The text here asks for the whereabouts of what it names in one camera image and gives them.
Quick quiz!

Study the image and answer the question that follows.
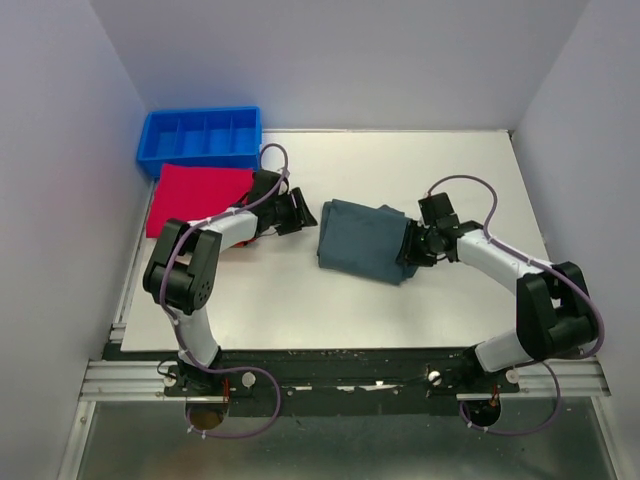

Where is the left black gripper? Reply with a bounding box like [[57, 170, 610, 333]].
[[268, 186, 318, 235]]

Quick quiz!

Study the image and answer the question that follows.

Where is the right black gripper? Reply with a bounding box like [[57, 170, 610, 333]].
[[395, 218, 438, 268]]

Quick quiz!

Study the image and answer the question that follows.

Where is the grey blue t shirt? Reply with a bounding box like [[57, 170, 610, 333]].
[[317, 199, 417, 286]]

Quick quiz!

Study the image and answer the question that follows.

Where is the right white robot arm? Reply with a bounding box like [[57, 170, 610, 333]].
[[397, 193, 602, 392]]

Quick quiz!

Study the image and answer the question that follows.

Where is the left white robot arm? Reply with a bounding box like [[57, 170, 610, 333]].
[[142, 169, 318, 395]]

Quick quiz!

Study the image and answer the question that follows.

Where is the blue plastic divided bin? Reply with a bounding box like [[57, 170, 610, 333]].
[[136, 106, 262, 179]]

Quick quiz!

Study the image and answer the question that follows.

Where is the folded magenta t shirt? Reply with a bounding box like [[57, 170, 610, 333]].
[[145, 164, 253, 239]]

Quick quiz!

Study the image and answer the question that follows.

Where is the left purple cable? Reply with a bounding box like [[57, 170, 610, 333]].
[[158, 143, 284, 441]]

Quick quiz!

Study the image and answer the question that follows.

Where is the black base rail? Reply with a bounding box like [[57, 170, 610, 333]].
[[164, 347, 519, 417]]

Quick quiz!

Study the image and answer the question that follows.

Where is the aluminium extrusion frame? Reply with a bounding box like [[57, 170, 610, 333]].
[[54, 179, 614, 480]]

